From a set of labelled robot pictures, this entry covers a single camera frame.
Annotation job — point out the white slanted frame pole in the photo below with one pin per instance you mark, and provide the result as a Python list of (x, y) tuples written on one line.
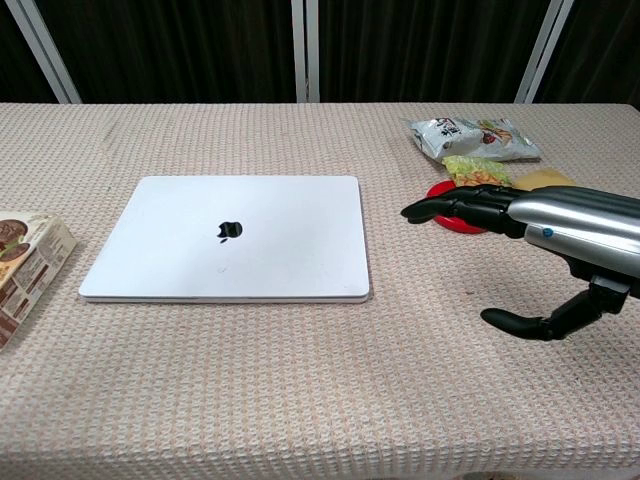
[(545, 50), (42, 55)]

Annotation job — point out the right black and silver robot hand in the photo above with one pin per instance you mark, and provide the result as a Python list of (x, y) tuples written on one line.
[(575, 225)]

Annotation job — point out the green and yellow snack bag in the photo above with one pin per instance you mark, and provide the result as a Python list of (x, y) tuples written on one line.
[(480, 170)]

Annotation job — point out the brown printed cookie box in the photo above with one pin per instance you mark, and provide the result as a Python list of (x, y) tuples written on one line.
[(30, 265)]

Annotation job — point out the white printed snack bag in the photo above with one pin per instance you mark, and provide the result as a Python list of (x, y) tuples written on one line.
[(465, 137)]

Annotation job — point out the red round disc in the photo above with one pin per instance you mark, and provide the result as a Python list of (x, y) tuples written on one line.
[(442, 192)]

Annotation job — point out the yellow flat sponge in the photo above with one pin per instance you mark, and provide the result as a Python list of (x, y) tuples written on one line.
[(542, 179)]

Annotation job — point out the silver laptop with apple logo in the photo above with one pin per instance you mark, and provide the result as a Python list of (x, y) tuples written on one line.
[(250, 260)]

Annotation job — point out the beige waffle-weave tablecloth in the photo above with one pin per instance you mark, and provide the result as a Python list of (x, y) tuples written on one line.
[(300, 390)]

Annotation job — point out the white upright frame pole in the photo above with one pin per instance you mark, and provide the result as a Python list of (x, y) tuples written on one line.
[(306, 50)]

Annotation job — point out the black curtain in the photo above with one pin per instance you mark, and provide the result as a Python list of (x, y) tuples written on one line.
[(190, 45)]

